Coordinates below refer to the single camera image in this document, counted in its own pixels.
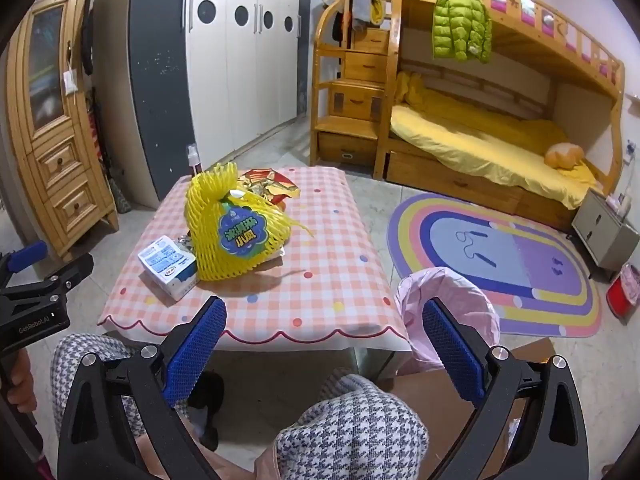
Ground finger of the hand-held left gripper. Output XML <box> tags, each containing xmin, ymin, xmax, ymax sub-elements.
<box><xmin>34</xmin><ymin>253</ymin><xmax>96</xmax><ymax>297</ymax></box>
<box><xmin>0</xmin><ymin>241</ymin><xmax>49</xmax><ymax>283</ymax></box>

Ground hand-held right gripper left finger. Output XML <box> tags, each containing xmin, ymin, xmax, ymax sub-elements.
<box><xmin>56</xmin><ymin>296</ymin><xmax>228</xmax><ymax>480</ymax></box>

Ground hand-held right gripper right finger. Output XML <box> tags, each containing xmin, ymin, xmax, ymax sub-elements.
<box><xmin>422</xmin><ymin>297</ymin><xmax>591</xmax><ymax>480</ymax></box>

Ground bin with pink bag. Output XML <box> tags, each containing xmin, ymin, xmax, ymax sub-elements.
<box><xmin>395</xmin><ymin>267</ymin><xmax>501</xmax><ymax>376</ymax></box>

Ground white and blue milk carton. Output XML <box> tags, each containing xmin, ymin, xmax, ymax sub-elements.
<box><xmin>137</xmin><ymin>235</ymin><xmax>199</xmax><ymax>302</ymax></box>

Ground yellow foam net bag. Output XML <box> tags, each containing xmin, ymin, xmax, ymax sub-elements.
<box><xmin>186</xmin><ymin>162</ymin><xmax>316</xmax><ymax>282</ymax></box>

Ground red snack packet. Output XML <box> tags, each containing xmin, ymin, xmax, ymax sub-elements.
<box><xmin>239</xmin><ymin>167</ymin><xmax>301</xmax><ymax>206</ymax></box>

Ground person's left hand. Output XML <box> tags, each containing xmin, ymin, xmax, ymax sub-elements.
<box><xmin>7</xmin><ymin>347</ymin><xmax>37</xmax><ymax>405</ymax></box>

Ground person's left leg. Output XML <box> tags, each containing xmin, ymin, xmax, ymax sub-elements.
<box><xmin>50</xmin><ymin>332</ymin><xmax>193</xmax><ymax>441</ymax></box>

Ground person's leg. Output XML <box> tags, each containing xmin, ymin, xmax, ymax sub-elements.
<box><xmin>272</xmin><ymin>367</ymin><xmax>431</xmax><ymax>480</ymax></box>
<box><xmin>50</xmin><ymin>332</ymin><xmax>193</xmax><ymax>441</ymax></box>

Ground brown cardboard box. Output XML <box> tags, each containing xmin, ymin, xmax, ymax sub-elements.
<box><xmin>385</xmin><ymin>337</ymin><xmax>556</xmax><ymax>461</ymax></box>

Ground wooden cabinet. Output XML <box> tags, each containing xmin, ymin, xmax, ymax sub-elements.
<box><xmin>5</xmin><ymin>0</ymin><xmax>121</xmax><ymax>263</ymax></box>

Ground rainbow oval rug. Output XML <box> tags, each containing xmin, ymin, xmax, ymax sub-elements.
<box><xmin>387</xmin><ymin>192</ymin><xmax>603</xmax><ymax>338</ymax></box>

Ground person's right leg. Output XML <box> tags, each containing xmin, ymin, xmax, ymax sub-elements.
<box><xmin>272</xmin><ymin>367</ymin><xmax>431</xmax><ymax>480</ymax></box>

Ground table with pink checked tablecloth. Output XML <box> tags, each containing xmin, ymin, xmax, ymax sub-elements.
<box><xmin>97</xmin><ymin>166</ymin><xmax>413</xmax><ymax>353</ymax></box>

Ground red bucket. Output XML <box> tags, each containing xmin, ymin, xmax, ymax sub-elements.
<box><xmin>606</xmin><ymin>265</ymin><xmax>640</xmax><ymax>317</ymax></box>

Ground grey nightstand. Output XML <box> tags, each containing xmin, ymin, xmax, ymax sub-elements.
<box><xmin>571</xmin><ymin>189</ymin><xmax>640</xmax><ymax>281</ymax></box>

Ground yellow bedding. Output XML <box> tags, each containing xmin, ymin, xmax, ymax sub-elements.
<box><xmin>390</xmin><ymin>71</ymin><xmax>598</xmax><ymax>210</ymax></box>

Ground black hanging bag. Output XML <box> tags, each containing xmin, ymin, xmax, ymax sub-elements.
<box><xmin>80</xmin><ymin>10</ymin><xmax>96</xmax><ymax>77</ymax></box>

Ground orange plush toy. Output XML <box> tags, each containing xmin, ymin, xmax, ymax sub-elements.
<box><xmin>544</xmin><ymin>142</ymin><xmax>586</xmax><ymax>170</ymax></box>

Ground white and grey wardrobe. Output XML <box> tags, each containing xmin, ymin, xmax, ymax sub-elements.
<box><xmin>95</xmin><ymin>0</ymin><xmax>313</xmax><ymax>211</ymax></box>

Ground wooden stair drawers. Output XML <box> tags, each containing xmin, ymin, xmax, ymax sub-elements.
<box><xmin>310</xmin><ymin>0</ymin><xmax>396</xmax><ymax>168</ymax></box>

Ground wooden bunk bed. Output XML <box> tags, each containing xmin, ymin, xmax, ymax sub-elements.
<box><xmin>385</xmin><ymin>0</ymin><xmax>626</xmax><ymax>233</ymax></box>

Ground green puffer jacket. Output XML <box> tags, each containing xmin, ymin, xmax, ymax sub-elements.
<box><xmin>431</xmin><ymin>0</ymin><xmax>493</xmax><ymax>64</ymax></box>

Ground yellow and grey garment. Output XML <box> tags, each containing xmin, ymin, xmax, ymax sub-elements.
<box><xmin>320</xmin><ymin>0</ymin><xmax>386</xmax><ymax>33</ymax></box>

